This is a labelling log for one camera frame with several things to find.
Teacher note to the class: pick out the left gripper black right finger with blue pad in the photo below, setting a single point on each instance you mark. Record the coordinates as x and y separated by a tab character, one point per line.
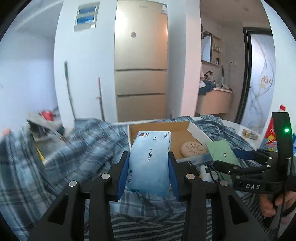
231	219

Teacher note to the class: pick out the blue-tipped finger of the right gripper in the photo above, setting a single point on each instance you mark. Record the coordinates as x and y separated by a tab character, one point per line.
258	154

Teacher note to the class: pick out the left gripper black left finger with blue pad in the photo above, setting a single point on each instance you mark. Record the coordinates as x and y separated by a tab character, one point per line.
64	219

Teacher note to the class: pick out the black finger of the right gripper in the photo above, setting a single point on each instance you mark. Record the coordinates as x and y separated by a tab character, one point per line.
262	172

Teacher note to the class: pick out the light blue tissue pack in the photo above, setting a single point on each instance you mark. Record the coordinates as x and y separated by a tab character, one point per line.
148	163

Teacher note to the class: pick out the person's right hand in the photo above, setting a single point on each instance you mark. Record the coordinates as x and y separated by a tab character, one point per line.
267	206

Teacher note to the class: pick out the red snack bag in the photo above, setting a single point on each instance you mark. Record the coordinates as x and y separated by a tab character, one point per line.
269	142

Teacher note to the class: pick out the small yellow box on table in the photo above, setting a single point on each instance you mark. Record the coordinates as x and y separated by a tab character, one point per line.
249	134

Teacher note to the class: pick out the green paper envelope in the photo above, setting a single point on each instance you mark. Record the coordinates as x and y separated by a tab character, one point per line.
220	151

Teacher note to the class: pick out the round beige coaster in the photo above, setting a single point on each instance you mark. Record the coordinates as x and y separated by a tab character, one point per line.
189	149

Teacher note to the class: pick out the open cardboard box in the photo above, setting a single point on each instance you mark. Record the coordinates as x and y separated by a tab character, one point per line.
181	132

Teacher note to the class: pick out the blue plaid cloth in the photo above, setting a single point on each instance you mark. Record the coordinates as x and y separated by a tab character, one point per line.
28	187

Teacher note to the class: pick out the beige bathroom vanity cabinet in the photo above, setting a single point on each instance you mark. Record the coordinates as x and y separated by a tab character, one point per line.
216	101

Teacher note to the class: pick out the frosted glass floral door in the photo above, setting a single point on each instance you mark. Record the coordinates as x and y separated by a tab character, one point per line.
259	79

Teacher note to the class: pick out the blue clothes on vanity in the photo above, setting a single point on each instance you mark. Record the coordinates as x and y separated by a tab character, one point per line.
206	86

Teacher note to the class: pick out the grey bag on floor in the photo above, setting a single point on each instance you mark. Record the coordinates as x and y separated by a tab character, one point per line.
48	135

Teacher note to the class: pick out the red items on floor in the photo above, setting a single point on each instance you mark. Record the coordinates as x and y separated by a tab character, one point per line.
48	115

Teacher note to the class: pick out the gold three-door refrigerator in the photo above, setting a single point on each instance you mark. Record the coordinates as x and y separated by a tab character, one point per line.
141	60

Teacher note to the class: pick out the red-handled broom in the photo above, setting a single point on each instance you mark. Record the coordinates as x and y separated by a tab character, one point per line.
100	100

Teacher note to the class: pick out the grey mop handle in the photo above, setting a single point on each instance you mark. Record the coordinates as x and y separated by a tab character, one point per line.
68	89

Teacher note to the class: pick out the wall electrical panel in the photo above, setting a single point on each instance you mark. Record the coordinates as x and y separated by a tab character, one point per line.
86	17

